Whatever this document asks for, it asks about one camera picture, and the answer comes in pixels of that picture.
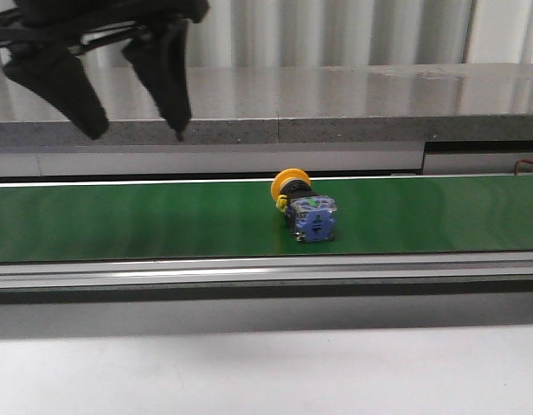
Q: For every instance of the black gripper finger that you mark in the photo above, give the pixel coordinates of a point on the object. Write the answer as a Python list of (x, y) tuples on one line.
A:
[(59, 77), (158, 58)]

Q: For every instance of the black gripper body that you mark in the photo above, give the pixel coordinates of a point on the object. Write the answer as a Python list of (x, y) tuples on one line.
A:
[(90, 24)]

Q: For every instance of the white pleated curtain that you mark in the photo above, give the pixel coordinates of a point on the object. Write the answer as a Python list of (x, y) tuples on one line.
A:
[(355, 33)]

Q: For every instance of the grey speckled stone counter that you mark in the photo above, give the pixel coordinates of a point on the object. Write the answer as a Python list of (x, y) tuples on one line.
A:
[(289, 105)]

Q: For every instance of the green conveyor belt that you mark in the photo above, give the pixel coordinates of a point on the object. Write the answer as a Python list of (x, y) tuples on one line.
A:
[(149, 220)]

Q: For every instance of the yellow push button switch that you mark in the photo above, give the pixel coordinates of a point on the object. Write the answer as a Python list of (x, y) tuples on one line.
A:
[(310, 217)]

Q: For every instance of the aluminium conveyor frame rail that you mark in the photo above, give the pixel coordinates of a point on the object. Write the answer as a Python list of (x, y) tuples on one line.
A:
[(301, 268)]

